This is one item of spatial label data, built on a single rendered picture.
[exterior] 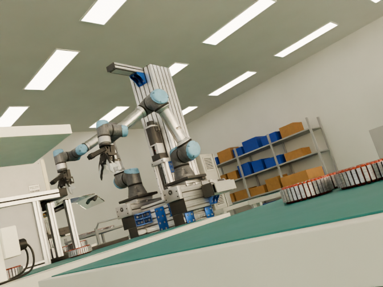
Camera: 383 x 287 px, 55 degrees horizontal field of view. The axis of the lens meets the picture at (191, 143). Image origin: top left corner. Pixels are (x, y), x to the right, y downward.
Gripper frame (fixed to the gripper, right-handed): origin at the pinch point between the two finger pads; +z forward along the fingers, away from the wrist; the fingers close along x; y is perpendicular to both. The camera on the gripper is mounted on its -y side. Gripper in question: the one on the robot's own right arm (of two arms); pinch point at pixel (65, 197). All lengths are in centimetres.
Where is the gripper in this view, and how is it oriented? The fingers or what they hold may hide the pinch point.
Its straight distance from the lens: 281.5
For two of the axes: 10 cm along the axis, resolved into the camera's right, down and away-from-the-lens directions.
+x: -7.6, 3.3, 5.6
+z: 2.8, 9.4, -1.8
